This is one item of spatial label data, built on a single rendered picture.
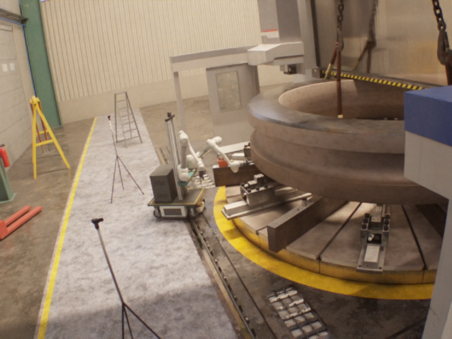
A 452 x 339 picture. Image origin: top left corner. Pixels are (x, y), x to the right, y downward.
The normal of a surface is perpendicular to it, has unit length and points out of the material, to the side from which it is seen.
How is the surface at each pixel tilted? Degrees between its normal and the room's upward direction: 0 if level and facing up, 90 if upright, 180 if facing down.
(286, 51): 90
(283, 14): 90
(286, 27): 90
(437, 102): 90
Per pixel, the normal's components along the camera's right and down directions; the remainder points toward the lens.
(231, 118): 0.32, 0.29
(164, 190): -0.16, 0.36
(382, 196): -0.39, 0.36
